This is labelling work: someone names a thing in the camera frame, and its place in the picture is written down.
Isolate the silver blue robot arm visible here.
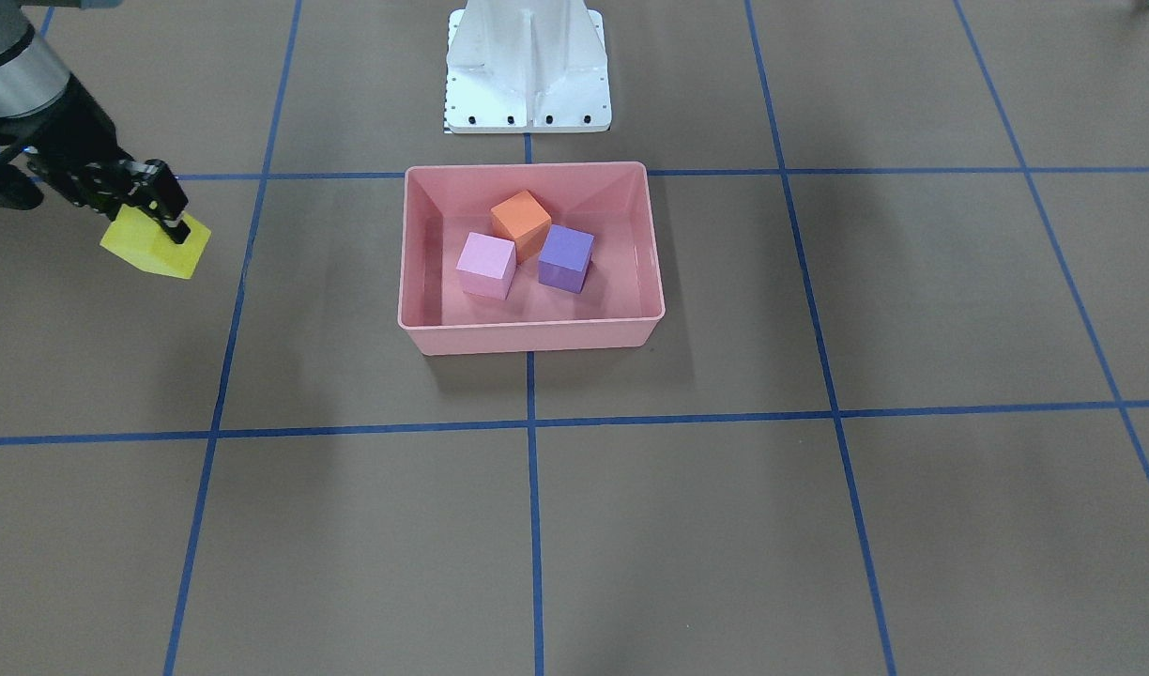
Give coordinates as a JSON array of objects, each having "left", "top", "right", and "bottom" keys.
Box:
[{"left": 0, "top": 1, "right": 192, "bottom": 245}]

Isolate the purple foam block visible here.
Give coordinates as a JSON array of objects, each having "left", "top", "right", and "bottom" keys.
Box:
[{"left": 539, "top": 223, "right": 595, "bottom": 294}]

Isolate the white camera stand pedestal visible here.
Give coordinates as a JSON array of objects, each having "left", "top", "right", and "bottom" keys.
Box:
[{"left": 444, "top": 1, "right": 614, "bottom": 135}]

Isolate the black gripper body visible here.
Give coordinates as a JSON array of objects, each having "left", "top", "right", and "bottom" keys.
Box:
[{"left": 3, "top": 83, "right": 162, "bottom": 213}]

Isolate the yellow foam block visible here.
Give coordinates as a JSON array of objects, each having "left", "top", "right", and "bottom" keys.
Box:
[{"left": 100, "top": 206, "right": 211, "bottom": 281}]

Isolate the pink foam block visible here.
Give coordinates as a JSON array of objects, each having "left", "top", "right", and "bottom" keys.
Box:
[{"left": 455, "top": 232, "right": 517, "bottom": 300}]

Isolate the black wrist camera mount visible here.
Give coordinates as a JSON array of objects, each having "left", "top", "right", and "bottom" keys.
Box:
[{"left": 0, "top": 120, "right": 43, "bottom": 210}]

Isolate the pink plastic bin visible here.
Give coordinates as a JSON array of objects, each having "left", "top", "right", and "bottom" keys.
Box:
[{"left": 398, "top": 161, "right": 666, "bottom": 356}]

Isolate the orange foam block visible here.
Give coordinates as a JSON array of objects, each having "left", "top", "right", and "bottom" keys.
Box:
[{"left": 489, "top": 190, "right": 553, "bottom": 247}]

